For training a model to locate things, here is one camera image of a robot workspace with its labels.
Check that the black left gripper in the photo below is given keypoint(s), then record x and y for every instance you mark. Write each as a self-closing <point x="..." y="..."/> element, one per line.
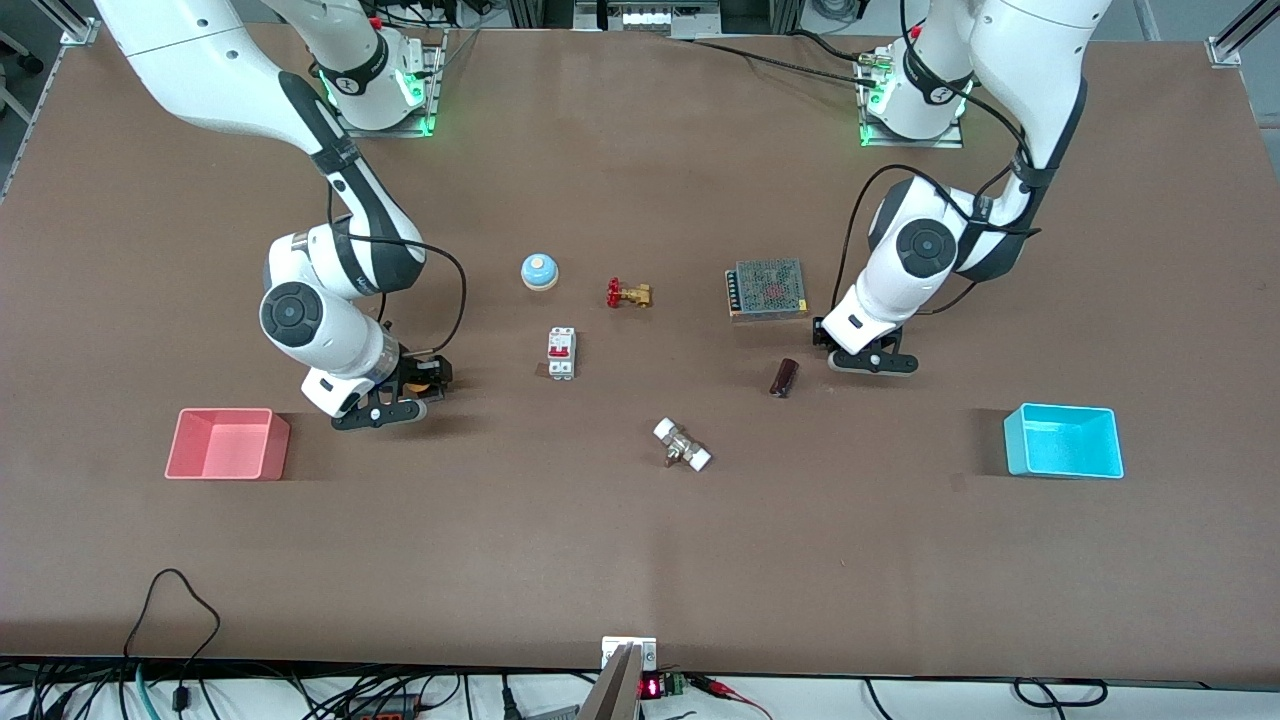
<point x="822" y="334"/>

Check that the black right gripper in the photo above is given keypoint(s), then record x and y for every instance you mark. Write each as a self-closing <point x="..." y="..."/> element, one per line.
<point x="418" y="372"/>

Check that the yellow push button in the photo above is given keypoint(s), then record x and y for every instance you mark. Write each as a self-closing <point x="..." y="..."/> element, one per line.
<point x="422" y="388"/>

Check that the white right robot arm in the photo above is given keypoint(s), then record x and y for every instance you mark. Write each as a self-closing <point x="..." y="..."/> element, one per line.
<point x="200" y="50"/>

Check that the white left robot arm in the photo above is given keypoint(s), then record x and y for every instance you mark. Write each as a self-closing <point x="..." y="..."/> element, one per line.
<point x="1030" y="60"/>

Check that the dark red push button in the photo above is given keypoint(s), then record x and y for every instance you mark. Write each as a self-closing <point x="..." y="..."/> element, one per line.
<point x="783" y="378"/>

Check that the metal mesh power supply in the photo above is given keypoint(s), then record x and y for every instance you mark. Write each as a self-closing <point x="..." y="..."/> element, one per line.
<point x="768" y="289"/>

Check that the blue service bell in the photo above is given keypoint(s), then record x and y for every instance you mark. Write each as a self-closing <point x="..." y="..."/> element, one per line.
<point x="539" y="271"/>

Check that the white capped metal valve fitting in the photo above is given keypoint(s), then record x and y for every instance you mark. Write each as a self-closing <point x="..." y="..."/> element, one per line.
<point x="682" y="444"/>

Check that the pink plastic box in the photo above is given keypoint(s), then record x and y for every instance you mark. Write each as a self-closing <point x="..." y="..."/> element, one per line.
<point x="228" y="445"/>

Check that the brass valve red handwheel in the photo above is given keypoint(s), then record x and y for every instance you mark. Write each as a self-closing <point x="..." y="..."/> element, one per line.
<point x="628" y="294"/>

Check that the cyan plastic box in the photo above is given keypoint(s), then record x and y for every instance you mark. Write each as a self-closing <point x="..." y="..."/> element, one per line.
<point x="1064" y="445"/>

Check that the small red digit display module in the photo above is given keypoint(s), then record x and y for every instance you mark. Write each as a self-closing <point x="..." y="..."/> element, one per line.
<point x="652" y="687"/>

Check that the white circuit breaker red switch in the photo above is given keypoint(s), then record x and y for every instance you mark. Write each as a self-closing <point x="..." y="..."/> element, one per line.
<point x="561" y="353"/>

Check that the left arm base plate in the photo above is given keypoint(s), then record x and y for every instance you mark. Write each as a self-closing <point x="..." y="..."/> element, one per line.
<point x="870" y="135"/>

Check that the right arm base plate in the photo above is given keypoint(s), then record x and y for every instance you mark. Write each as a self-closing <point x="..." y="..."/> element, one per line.
<point x="425" y="95"/>

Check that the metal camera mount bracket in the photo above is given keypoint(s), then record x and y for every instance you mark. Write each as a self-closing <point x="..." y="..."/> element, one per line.
<point x="622" y="670"/>

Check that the aluminium frame profile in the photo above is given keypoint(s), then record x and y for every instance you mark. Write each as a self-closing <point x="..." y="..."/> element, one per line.
<point x="78" y="22"/>
<point x="1240" y="35"/>

